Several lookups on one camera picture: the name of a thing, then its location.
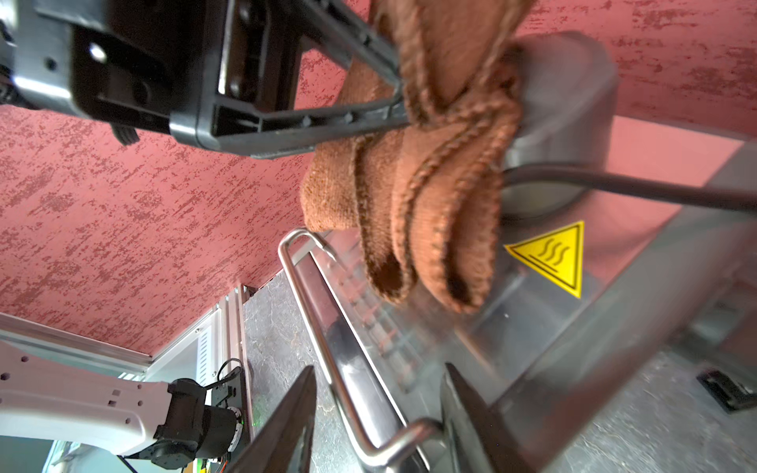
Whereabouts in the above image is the brown cloth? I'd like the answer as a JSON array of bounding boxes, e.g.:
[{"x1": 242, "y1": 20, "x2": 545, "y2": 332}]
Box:
[{"x1": 301, "y1": 1, "x2": 531, "y2": 315}]

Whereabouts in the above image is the grey stapler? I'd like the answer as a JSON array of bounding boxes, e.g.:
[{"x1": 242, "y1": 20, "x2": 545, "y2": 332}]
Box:
[{"x1": 696, "y1": 370, "x2": 756, "y2": 414}]

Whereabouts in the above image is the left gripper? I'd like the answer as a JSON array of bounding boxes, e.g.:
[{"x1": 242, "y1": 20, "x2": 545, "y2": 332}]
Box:
[{"x1": 1, "y1": 1, "x2": 308, "y2": 156}]

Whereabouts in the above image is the silver coffee machine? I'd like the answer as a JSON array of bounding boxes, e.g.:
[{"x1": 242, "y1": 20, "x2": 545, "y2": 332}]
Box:
[{"x1": 280, "y1": 32, "x2": 756, "y2": 472}]

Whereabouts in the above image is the black power cord with plug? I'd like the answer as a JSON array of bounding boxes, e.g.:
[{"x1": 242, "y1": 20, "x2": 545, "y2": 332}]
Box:
[{"x1": 502, "y1": 164, "x2": 757, "y2": 214}]

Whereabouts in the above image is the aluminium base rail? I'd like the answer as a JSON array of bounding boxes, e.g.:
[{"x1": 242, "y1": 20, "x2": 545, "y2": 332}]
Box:
[{"x1": 1, "y1": 291, "x2": 252, "y2": 472}]

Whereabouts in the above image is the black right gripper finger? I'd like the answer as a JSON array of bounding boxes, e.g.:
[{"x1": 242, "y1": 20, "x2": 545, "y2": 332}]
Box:
[
  {"x1": 441, "y1": 363, "x2": 532, "y2": 472},
  {"x1": 212, "y1": 97, "x2": 409, "y2": 159},
  {"x1": 291, "y1": 0, "x2": 402, "y2": 89},
  {"x1": 229, "y1": 366, "x2": 317, "y2": 473}
]

